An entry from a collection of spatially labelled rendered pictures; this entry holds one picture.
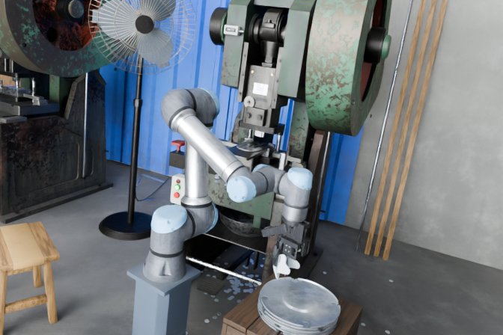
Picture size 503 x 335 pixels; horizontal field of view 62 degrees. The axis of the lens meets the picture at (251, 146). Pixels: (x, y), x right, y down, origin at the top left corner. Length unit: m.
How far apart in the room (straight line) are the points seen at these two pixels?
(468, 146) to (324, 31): 1.81
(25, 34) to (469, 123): 2.76
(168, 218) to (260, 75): 0.88
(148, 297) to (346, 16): 1.19
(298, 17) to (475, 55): 1.52
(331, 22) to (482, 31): 1.68
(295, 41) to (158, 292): 1.16
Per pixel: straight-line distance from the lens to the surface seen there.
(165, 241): 1.45
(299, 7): 1.92
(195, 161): 1.48
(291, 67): 1.89
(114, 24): 2.44
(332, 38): 1.56
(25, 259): 1.92
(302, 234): 1.28
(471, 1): 3.11
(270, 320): 1.52
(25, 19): 2.62
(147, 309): 1.57
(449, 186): 3.19
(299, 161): 2.04
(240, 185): 1.16
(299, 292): 1.65
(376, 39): 1.87
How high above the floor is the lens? 1.27
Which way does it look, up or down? 14 degrees down
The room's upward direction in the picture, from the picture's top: 8 degrees clockwise
